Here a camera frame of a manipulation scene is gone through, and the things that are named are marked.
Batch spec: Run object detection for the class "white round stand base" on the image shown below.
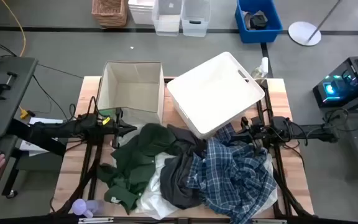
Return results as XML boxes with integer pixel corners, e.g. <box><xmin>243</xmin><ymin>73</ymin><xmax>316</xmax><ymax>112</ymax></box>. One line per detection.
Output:
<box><xmin>288</xmin><ymin>21</ymin><xmax>322</xmax><ymax>47</ymax></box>

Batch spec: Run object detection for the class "dark cloth bundle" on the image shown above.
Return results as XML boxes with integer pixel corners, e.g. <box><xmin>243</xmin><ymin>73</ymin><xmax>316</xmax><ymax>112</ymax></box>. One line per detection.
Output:
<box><xmin>243</xmin><ymin>10</ymin><xmax>269</xmax><ymax>31</ymax></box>

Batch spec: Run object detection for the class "black floor cable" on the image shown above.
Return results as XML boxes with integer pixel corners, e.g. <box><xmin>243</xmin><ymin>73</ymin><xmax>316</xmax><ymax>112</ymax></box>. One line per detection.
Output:
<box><xmin>31</xmin><ymin>62</ymin><xmax>85</xmax><ymax>125</ymax></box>

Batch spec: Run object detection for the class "dark green shirt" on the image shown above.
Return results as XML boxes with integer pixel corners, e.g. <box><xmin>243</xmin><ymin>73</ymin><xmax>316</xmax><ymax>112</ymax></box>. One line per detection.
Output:
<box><xmin>96</xmin><ymin>122</ymin><xmax>181</xmax><ymax>215</ymax></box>

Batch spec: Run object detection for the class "dark grey garment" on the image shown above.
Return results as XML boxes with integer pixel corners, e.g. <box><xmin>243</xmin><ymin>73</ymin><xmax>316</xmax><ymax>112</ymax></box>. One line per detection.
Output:
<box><xmin>159</xmin><ymin>123</ymin><xmax>209</xmax><ymax>210</ymax></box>

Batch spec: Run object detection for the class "silver metal bracket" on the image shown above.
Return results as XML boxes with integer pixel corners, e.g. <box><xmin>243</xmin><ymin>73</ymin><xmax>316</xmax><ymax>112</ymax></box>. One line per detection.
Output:
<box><xmin>251</xmin><ymin>218</ymin><xmax>288</xmax><ymax>224</ymax></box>
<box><xmin>78</xmin><ymin>217</ymin><xmax>115</xmax><ymax>224</ymax></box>

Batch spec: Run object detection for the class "clear spray bottle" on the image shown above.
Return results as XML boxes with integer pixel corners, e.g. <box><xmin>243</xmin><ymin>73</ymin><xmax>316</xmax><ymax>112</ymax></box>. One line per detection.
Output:
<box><xmin>250</xmin><ymin>57</ymin><xmax>270</xmax><ymax>84</ymax></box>

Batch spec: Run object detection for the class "blue plastic bin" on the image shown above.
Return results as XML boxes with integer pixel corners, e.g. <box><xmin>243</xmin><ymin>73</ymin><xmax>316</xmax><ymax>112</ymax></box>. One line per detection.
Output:
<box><xmin>234</xmin><ymin>0</ymin><xmax>284</xmax><ymax>44</ymax></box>

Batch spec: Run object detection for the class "brown wicker basket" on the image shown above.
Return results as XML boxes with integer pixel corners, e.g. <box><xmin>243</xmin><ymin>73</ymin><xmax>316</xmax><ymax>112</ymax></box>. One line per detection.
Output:
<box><xmin>91</xmin><ymin>0</ymin><xmax>129</xmax><ymax>29</ymax></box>

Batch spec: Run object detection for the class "white perforated plastic basket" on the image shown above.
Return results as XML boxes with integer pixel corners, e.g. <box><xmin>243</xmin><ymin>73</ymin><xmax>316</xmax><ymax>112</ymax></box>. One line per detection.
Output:
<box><xmin>166</xmin><ymin>51</ymin><xmax>266</xmax><ymax>140</ymax></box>

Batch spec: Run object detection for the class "clear plastic bin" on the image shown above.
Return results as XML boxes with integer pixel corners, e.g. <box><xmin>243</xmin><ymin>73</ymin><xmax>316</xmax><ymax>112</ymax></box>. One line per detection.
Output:
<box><xmin>181</xmin><ymin>0</ymin><xmax>212</xmax><ymax>38</ymax></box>
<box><xmin>151</xmin><ymin>0</ymin><xmax>183</xmax><ymax>37</ymax></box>

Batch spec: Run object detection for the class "beige fabric storage box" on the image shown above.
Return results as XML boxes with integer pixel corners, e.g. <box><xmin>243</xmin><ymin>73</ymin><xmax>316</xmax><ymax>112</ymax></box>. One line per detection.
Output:
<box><xmin>96</xmin><ymin>60</ymin><xmax>166</xmax><ymax>126</ymax></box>

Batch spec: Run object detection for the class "grey desk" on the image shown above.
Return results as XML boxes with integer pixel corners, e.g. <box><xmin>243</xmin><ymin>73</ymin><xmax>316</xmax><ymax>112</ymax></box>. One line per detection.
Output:
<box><xmin>0</xmin><ymin>55</ymin><xmax>39</xmax><ymax>214</ymax></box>

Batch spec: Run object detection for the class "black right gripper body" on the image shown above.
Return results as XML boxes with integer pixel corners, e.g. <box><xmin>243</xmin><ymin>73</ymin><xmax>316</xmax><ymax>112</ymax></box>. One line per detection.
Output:
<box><xmin>247</xmin><ymin>116</ymin><xmax>275</xmax><ymax>144</ymax></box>

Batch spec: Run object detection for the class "black table frame rail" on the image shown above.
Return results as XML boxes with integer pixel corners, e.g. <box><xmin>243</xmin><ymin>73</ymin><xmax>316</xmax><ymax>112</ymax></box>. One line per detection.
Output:
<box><xmin>52</xmin><ymin>77</ymin><xmax>106</xmax><ymax>218</ymax></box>
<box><xmin>255</xmin><ymin>78</ymin><xmax>315</xmax><ymax>218</ymax></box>

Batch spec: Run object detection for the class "white paper sheet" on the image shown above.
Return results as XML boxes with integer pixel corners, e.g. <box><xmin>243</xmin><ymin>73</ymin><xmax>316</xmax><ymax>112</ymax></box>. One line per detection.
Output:
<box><xmin>19</xmin><ymin>116</ymin><xmax>65</xmax><ymax>157</ymax></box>

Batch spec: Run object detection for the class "grey stand pole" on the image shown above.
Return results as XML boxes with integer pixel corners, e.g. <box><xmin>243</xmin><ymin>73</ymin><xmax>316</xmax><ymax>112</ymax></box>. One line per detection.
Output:
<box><xmin>307</xmin><ymin>0</ymin><xmax>343</xmax><ymax>42</ymax></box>

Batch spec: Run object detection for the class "purple plastic bottle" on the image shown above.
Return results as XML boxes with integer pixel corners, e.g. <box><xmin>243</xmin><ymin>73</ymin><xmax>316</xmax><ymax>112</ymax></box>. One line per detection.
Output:
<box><xmin>71</xmin><ymin>198</ymin><xmax>104</xmax><ymax>219</ymax></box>

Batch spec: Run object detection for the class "black computer with lights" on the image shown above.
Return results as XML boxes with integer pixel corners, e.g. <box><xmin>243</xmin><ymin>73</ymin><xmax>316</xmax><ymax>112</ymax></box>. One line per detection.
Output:
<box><xmin>312</xmin><ymin>55</ymin><xmax>358</xmax><ymax>109</ymax></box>

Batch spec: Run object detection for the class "blue plaid shirt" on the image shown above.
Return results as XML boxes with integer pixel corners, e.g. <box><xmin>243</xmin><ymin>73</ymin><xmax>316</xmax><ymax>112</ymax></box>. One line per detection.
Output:
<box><xmin>186</xmin><ymin>122</ymin><xmax>278</xmax><ymax>224</ymax></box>

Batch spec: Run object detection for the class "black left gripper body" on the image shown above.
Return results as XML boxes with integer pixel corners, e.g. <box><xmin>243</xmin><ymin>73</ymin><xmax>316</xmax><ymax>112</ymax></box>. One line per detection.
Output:
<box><xmin>110</xmin><ymin>108</ymin><xmax>127</xmax><ymax>149</ymax></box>

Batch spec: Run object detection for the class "white plastic bin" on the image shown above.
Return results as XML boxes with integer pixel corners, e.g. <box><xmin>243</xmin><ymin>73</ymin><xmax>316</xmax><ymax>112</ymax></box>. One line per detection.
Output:
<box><xmin>127</xmin><ymin>0</ymin><xmax>155</xmax><ymax>26</ymax></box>

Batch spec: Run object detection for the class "white garment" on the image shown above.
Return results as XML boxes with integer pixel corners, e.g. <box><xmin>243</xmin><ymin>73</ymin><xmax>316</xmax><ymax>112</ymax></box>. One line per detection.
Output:
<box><xmin>113</xmin><ymin>124</ymin><xmax>278</xmax><ymax>220</ymax></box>

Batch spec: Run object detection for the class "black cable bundle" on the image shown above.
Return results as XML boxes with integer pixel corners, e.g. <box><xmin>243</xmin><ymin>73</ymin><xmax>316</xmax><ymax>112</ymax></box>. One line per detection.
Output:
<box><xmin>321</xmin><ymin>105</ymin><xmax>358</xmax><ymax>133</ymax></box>

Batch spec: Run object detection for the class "yellow cable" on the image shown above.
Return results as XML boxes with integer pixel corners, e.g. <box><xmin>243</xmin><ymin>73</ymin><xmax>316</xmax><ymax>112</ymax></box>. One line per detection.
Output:
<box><xmin>0</xmin><ymin>0</ymin><xmax>27</xmax><ymax>58</ymax></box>

